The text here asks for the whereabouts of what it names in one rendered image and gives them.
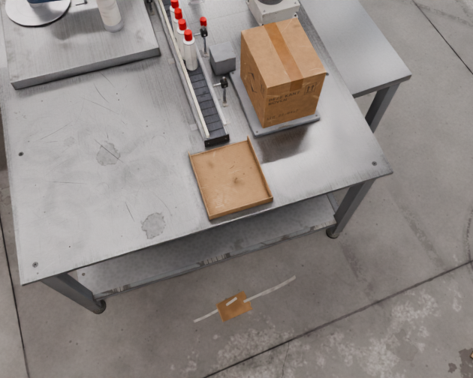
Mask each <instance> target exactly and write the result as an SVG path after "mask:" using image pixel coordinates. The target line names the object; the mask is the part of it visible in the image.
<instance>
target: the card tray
mask: <svg viewBox="0 0 473 378"><path fill-rule="evenodd" d="M188 156H189V158H190V161H191V165H192V168H193V170H194V174H195V177H196V179H197V183H198V186H199V188H200V193H201V196H202V198H203V202H204V205H205V207H206V211H207V214H208V217H209V219H210V220H212V219H215V218H219V217H222V216H225V215H229V214H232V213H234V212H239V211H242V210H245V209H249V208H252V207H255V206H259V205H262V204H264V203H269V202H272V201H273V195H272V192H271V190H270V187H269V185H268V183H267V180H266V177H265V175H264V172H263V170H262V168H261V165H260V162H259V160H258V157H257V155H256V153H255V150H254V147H253V145H252V142H251V140H250V138H249V135H248V137H247V140H244V141H241V142H236V143H233V144H230V145H225V146H222V147H219V148H214V149H211V150H209V151H204V152H201V153H197V154H193V155H190V153H189V152H188Z"/></svg>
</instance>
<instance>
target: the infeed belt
mask: <svg viewBox="0 0 473 378"><path fill-rule="evenodd" d="M161 1H162V3H163V5H164V9H165V12H166V14H167V18H168V20H169V23H170V26H171V28H172V31H173V24H172V19H171V15H170V6H171V2H170V0H161ZM183 62H184V65H185V69H186V71H187V73H188V77H189V79H190V82H191V85H192V88H193V90H194V94H195V96H196V98H197V102H198V105H199V107H200V111H201V113H202V116H203V119H204V121H205V124H206V128H207V130H208V132H209V138H206V139H207V140H212V139H215V138H219V137H223V136H227V134H226V133H225V130H224V127H223V124H222V122H221V119H220V116H219V114H218V110H217V109H216V106H215V103H214V100H213V98H212V95H211V93H210V90H209V86H208V85H207V82H206V79H205V76H204V74H203V71H202V68H201V66H200V63H199V61H198V58H197V65H198V67H197V70H194V71H190V70H188V69H187V68H186V63H185V61H184V60H183Z"/></svg>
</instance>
